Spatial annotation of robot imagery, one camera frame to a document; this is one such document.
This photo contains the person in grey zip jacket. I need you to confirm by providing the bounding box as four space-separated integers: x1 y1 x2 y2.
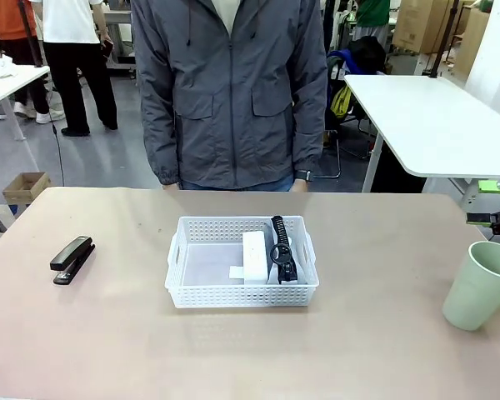
130 0 331 193

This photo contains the pale green plastic cup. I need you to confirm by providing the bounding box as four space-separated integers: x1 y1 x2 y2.
442 240 500 333

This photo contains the tall cardboard box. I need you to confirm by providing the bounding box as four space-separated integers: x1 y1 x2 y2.
453 5 491 81

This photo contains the white background workbench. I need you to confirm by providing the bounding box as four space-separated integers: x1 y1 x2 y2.
90 7 138 79

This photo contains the white table with cloth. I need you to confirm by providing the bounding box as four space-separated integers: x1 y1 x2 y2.
0 57 52 143

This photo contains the person in white shirt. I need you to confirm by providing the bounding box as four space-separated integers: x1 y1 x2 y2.
40 0 120 138

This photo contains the black backpack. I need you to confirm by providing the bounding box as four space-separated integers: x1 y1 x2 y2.
349 35 388 77

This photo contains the black stand pole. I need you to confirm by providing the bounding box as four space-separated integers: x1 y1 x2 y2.
17 0 43 68

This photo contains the yellow bag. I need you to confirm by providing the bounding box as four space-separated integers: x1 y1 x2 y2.
330 84 354 118

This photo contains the large cardboard box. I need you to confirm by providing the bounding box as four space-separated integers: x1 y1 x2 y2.
391 0 464 56

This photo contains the large white table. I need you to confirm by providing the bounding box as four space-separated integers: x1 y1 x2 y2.
342 74 500 209

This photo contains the white rectangular box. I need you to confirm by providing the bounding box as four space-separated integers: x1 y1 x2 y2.
227 229 273 287

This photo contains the black floor cable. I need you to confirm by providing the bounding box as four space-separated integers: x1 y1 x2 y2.
44 81 67 188

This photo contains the white perforated plastic basket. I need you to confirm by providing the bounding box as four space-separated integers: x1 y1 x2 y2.
163 215 321 309

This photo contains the person in green shirt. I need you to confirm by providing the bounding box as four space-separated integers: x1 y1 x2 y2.
349 0 393 43

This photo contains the black stapler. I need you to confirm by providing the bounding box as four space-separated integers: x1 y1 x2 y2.
49 235 97 287

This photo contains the black tripod pole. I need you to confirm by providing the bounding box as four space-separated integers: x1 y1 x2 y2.
424 0 460 79

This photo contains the small open cardboard box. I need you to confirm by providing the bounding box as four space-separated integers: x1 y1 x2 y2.
1 171 53 206

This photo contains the black metal chair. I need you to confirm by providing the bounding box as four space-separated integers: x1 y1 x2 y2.
323 112 379 179

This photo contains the blue garment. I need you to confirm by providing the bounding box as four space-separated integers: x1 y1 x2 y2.
326 48 363 81

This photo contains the person in orange top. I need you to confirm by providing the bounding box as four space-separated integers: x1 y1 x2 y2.
0 0 53 125

